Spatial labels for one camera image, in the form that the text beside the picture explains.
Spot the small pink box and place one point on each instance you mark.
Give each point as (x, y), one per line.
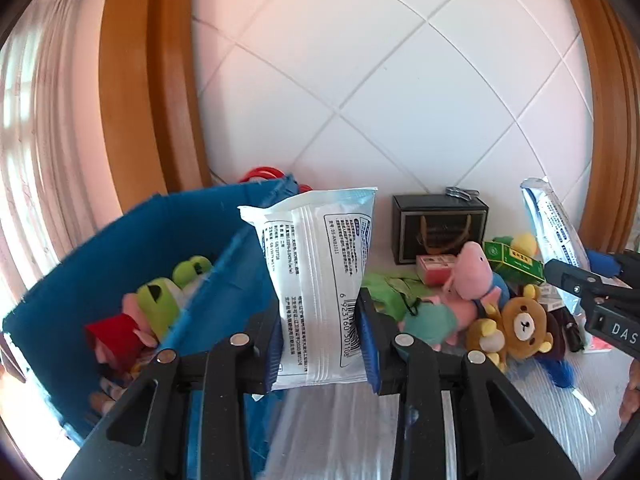
(435, 267)

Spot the blue fuzzy item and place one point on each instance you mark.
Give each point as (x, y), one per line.
(562, 377)

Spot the white curtain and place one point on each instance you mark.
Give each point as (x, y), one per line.
(45, 135)

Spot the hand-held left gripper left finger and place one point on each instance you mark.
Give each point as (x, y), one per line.
(274, 355)

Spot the red plastic case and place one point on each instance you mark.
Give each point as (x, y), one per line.
(250, 176)

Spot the metal clip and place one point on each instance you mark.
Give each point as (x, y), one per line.
(461, 192)

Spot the yellow duck plush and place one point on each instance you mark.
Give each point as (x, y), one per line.
(525, 242)

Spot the pink pig plush red dress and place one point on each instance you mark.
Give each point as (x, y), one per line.
(112, 335)

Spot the pink pig plush blue body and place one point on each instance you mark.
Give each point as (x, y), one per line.
(472, 265)

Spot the person's right hand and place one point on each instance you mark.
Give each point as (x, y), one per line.
(632, 385)

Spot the black tube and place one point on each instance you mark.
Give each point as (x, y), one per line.
(572, 335)

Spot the white plastic strip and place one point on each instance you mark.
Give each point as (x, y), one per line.
(582, 404)

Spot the blue plastic crate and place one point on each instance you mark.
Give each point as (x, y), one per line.
(75, 285)

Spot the wooden wall frame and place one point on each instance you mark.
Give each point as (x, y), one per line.
(150, 85)
(610, 110)

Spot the small red white box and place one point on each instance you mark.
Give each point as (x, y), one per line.
(552, 302)

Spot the green frog plush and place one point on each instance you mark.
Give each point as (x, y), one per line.
(157, 305)

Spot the green medicine box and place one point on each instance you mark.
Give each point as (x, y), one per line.
(515, 260)

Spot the black gift box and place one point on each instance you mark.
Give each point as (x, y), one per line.
(435, 210)

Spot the dark cloth item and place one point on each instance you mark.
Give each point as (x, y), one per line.
(556, 342)

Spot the pink pig plush teal body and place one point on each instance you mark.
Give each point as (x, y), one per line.
(432, 320)

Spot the green fabric pouch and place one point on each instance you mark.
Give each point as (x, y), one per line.
(395, 287)

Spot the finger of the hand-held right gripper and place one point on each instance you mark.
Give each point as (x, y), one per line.
(602, 261)
(570, 277)

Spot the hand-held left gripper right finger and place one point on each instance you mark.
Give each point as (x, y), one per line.
(367, 345)

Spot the brown bear plush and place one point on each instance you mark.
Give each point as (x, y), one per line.
(522, 325)

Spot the white wet wipes packet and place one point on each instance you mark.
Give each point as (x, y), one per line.
(320, 285)
(547, 225)

